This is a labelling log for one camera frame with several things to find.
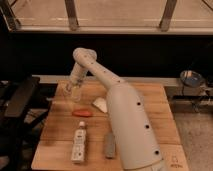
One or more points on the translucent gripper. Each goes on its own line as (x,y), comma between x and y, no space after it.
(72,84)

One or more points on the translucent ceramic cup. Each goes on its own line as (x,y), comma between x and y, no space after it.
(74,92)

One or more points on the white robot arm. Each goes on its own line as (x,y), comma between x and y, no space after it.
(134,135)

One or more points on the orange oblong object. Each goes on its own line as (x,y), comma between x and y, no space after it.
(82,113)

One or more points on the white rectangular block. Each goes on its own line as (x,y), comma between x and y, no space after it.
(100,103)

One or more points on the grey rectangular block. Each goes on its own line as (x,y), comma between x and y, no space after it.
(109,146)

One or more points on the black chair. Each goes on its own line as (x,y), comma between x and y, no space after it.
(14,130)

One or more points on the white bottle with label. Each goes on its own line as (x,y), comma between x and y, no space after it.
(79,144)

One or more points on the round metal dish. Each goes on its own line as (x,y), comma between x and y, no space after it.
(191,78)

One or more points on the metal window frame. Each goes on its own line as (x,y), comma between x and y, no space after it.
(170,17)

